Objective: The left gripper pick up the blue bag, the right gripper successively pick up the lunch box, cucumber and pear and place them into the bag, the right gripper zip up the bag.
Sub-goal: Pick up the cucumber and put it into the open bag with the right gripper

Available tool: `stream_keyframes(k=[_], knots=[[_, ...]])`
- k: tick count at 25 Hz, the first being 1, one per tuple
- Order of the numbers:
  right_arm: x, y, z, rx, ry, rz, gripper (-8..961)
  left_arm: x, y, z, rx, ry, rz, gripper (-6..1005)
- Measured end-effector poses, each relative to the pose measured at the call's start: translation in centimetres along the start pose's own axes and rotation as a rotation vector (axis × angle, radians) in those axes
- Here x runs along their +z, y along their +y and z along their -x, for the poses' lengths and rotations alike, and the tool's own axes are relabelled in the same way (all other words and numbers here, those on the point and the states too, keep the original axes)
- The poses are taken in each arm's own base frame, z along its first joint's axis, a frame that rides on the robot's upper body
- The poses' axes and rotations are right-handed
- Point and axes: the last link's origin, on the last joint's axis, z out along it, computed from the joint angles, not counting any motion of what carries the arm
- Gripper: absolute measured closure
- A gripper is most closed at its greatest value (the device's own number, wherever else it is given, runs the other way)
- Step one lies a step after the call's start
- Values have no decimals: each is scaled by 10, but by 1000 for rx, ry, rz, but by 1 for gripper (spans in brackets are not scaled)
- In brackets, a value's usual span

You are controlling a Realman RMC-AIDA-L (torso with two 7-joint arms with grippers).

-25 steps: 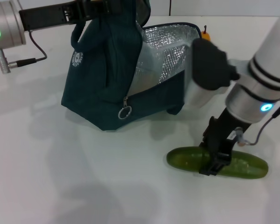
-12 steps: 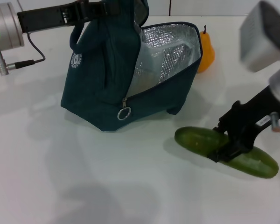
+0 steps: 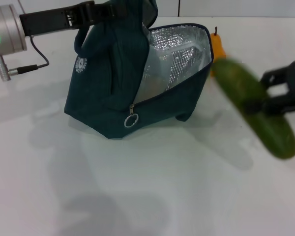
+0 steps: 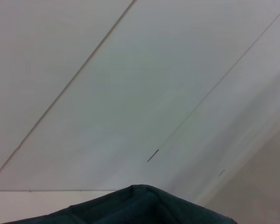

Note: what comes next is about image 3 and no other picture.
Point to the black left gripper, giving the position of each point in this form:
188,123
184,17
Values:
46,20

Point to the orange pear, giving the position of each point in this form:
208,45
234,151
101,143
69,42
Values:
217,46

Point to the green cucumber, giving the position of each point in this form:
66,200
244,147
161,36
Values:
241,83

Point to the dark teal insulated lunch bag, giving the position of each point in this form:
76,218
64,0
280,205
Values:
100,86

